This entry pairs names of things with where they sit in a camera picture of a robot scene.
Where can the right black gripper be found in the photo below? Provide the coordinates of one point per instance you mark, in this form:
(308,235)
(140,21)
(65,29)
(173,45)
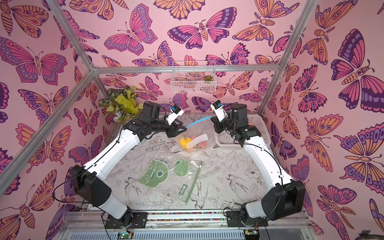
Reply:
(218,125)

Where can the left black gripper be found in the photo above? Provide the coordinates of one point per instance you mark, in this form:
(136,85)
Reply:
(175,129)

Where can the yellow-orange peach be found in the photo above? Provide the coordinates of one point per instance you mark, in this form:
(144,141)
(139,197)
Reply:
(184,142)

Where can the clear blue-zipper zip bag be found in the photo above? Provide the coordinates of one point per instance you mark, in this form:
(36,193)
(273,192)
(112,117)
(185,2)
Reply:
(198,131)

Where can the pink peach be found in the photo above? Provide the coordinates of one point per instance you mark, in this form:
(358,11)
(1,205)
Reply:
(202,145)

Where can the green printed zip bag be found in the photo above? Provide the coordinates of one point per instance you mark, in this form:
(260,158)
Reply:
(180,174)

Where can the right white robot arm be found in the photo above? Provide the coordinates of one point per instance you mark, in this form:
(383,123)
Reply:
(285,196)

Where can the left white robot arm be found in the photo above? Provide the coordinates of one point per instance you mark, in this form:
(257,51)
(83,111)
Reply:
(89,180)

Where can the white plastic basket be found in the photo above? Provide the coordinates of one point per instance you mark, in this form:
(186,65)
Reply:
(256,123)

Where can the potted green plant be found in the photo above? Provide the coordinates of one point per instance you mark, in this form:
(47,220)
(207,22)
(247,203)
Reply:
(120,105)

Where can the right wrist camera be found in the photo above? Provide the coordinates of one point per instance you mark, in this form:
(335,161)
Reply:
(218,108)

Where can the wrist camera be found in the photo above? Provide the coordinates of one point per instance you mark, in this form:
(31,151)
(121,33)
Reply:
(176,111)
(218,108)

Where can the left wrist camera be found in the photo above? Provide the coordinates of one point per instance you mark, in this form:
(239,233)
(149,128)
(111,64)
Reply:
(176,111)

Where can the small succulent in wire basket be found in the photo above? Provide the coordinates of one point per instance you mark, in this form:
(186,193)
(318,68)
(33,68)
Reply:
(208,78)

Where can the white wire wall basket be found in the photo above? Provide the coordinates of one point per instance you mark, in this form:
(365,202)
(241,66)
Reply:
(187,76)

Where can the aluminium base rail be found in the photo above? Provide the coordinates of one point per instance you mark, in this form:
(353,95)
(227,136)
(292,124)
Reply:
(183,225)

